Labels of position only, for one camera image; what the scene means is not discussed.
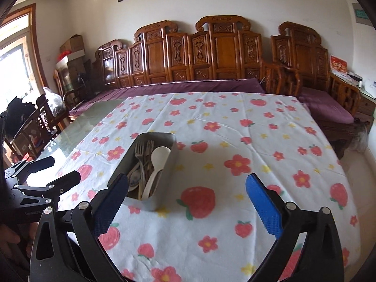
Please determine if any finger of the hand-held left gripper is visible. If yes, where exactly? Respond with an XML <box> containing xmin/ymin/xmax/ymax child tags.
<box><xmin>13</xmin><ymin>170</ymin><xmax>81</xmax><ymax>204</ymax></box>
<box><xmin>4</xmin><ymin>156</ymin><xmax>56</xmax><ymax>183</ymax></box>

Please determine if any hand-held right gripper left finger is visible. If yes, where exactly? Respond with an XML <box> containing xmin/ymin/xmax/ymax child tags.
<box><xmin>29</xmin><ymin>173</ymin><xmax>130</xmax><ymax>282</ymax></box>

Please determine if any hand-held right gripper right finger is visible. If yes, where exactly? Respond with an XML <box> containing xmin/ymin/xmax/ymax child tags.
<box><xmin>246</xmin><ymin>173</ymin><xmax>344</xmax><ymax>282</ymax></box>

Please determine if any metal spoon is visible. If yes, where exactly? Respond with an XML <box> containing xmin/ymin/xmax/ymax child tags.
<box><xmin>128</xmin><ymin>169</ymin><xmax>143</xmax><ymax>190</ymax></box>

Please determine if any metal fork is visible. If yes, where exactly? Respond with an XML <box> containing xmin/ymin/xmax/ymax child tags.
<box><xmin>134</xmin><ymin>141</ymin><xmax>146</xmax><ymax>183</ymax></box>
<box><xmin>143</xmin><ymin>140</ymin><xmax>155</xmax><ymax>180</ymax></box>

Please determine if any metal tray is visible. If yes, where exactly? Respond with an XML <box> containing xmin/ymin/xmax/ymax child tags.
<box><xmin>107</xmin><ymin>132</ymin><xmax>177</xmax><ymax>212</ymax></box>

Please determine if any white ceramic spoon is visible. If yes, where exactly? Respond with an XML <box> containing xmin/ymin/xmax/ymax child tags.
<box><xmin>141</xmin><ymin>146</ymin><xmax>172</xmax><ymax>200</ymax></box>

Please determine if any person's left hand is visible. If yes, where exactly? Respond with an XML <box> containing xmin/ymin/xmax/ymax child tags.
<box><xmin>0</xmin><ymin>225</ymin><xmax>22</xmax><ymax>246</ymax></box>

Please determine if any dark cloth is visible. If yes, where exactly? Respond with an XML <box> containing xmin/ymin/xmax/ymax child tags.
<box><xmin>0</xmin><ymin>95</ymin><xmax>37</xmax><ymax>141</ymax></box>

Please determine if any clear plastic bag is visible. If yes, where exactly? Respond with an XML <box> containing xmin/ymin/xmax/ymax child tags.
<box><xmin>43</xmin><ymin>86</ymin><xmax>67</xmax><ymax>115</ymax></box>

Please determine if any strawberry print tablecloth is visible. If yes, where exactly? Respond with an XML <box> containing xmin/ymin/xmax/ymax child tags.
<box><xmin>54</xmin><ymin>92</ymin><xmax>362</xmax><ymax>282</ymax></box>

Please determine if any white flat box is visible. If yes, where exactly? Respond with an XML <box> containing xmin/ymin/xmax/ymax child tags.
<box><xmin>56</xmin><ymin>51</ymin><xmax>86</xmax><ymax>65</ymax></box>

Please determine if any grey crumpled bag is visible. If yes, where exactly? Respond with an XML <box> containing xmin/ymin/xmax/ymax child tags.
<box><xmin>351</xmin><ymin>122</ymin><xmax>369</xmax><ymax>153</ymax></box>

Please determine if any purple armchair cushion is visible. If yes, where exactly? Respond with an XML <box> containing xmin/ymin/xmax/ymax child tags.
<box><xmin>298</xmin><ymin>86</ymin><xmax>354</xmax><ymax>124</ymax></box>

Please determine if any brown cardboard box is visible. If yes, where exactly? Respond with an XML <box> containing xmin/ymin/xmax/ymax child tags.
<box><xmin>59</xmin><ymin>34</ymin><xmax>84</xmax><ymax>54</ymax></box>

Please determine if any long purple sofa cushion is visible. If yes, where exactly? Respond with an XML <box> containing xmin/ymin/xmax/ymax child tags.
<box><xmin>69</xmin><ymin>79</ymin><xmax>266</xmax><ymax>116</ymax></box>

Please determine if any wooden side cabinet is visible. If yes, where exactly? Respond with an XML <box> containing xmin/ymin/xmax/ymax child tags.
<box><xmin>354</xmin><ymin>90</ymin><xmax>376</xmax><ymax>130</ymax></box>

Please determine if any carved wooden armchair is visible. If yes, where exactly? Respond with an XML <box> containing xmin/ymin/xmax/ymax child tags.
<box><xmin>263</xmin><ymin>21</ymin><xmax>362</xmax><ymax>159</ymax></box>

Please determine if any carved wooden sofa bench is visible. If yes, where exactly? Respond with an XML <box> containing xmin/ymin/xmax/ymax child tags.
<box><xmin>69</xmin><ymin>15</ymin><xmax>294</xmax><ymax>115</ymax></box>

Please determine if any red greeting card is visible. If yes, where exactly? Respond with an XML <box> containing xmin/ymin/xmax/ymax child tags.
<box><xmin>329</xmin><ymin>54</ymin><xmax>349</xmax><ymax>74</ymax></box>

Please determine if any wooden door frame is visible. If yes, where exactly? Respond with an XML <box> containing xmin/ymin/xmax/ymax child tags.
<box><xmin>0</xmin><ymin>3</ymin><xmax>49</xmax><ymax>94</ymax></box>

